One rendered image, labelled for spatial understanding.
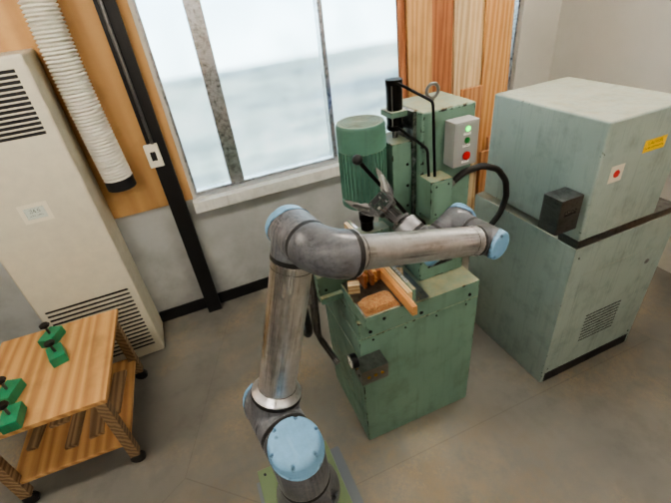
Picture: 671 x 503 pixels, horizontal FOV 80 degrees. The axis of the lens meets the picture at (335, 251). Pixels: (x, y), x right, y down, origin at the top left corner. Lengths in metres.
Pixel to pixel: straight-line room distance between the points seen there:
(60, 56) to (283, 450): 1.96
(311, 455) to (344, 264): 0.53
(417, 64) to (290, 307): 2.14
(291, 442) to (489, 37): 2.77
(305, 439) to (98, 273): 1.78
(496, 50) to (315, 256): 2.60
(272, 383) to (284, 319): 0.22
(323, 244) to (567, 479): 1.72
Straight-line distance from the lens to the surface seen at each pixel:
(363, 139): 1.39
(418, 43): 2.88
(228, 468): 2.30
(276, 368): 1.16
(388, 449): 2.20
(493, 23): 3.22
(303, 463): 1.16
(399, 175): 1.52
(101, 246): 2.55
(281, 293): 1.02
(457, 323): 1.92
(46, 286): 2.71
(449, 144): 1.50
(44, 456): 2.57
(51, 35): 2.39
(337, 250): 0.86
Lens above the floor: 1.91
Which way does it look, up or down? 34 degrees down
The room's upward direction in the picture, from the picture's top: 7 degrees counter-clockwise
